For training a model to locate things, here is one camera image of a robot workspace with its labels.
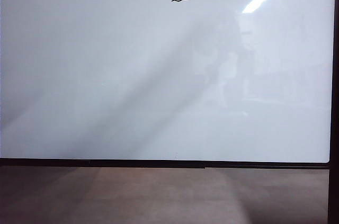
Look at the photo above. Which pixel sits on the white board with black frame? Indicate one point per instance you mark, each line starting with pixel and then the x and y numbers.
pixel 159 75

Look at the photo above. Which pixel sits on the black board stand post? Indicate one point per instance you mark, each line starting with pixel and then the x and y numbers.
pixel 333 197

